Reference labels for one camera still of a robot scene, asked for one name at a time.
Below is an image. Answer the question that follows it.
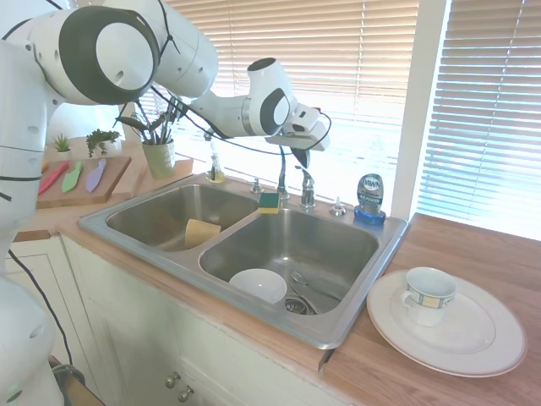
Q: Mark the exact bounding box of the wide white window blind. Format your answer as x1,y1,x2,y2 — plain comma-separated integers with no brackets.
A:
168,0,419,204

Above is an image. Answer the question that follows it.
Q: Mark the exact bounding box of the white patterned teacup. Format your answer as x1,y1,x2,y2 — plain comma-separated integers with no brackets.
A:
398,266,458,327

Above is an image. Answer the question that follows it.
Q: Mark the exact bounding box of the blue dish soap bottle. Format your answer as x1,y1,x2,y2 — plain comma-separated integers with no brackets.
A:
352,173,387,228

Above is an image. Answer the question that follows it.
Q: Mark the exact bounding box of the stainless steel double sink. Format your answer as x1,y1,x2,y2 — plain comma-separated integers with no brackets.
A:
77,173,410,351

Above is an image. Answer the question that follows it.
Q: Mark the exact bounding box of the grey cable bundle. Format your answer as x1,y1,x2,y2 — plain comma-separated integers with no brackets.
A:
51,363,86,387

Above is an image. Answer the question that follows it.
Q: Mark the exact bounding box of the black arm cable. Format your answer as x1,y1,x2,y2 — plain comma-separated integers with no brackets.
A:
112,0,333,156

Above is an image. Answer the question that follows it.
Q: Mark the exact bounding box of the purple plastic knife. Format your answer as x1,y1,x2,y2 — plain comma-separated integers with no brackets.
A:
85,158,107,194

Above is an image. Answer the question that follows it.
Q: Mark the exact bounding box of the tall plant green pot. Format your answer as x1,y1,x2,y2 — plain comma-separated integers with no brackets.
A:
113,95,189,180

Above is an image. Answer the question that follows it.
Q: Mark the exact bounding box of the red plastic knife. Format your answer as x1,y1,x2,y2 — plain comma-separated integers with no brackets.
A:
37,162,69,195

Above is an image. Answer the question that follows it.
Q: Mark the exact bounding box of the green plastic knife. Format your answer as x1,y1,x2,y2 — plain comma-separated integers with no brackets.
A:
62,160,85,195

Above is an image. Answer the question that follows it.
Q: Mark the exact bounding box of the clear glass bottle yellow liquid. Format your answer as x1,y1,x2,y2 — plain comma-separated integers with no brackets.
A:
205,139,227,184

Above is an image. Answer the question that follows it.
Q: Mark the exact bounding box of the trailing plant white pot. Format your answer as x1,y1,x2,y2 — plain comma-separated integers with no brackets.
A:
85,129,123,160

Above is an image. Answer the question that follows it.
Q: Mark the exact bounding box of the wooden cutting board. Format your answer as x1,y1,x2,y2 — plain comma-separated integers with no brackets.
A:
36,156,133,211

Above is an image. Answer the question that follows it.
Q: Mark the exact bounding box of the metal drain strainer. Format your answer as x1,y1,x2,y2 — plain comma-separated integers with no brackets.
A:
285,297,318,316

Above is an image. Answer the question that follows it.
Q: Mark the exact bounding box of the metal spoon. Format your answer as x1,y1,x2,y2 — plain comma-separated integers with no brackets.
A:
289,270,342,301

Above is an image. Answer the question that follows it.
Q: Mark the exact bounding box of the black base cable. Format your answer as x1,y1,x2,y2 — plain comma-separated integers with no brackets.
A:
7,249,74,369

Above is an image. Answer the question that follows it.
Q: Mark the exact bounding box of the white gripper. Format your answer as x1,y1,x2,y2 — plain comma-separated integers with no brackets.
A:
265,105,331,170

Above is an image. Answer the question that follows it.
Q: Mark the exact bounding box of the white bowl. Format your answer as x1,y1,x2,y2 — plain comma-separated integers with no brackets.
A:
228,268,288,305

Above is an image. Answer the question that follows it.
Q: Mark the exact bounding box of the small succulent white pot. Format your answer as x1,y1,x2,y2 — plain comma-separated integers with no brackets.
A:
52,133,73,162

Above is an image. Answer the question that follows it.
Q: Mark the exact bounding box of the narrow white window blind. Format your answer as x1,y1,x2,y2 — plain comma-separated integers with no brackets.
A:
416,0,541,242

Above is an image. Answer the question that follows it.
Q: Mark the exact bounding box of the chrome sink faucet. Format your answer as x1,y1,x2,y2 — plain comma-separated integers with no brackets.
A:
276,143,292,200

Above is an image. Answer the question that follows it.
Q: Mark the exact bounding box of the white dinner plate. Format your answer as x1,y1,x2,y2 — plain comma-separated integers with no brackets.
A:
366,269,528,379

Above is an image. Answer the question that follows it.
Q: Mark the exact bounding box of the yellow green sponge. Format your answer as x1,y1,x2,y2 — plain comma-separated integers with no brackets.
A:
258,192,282,216

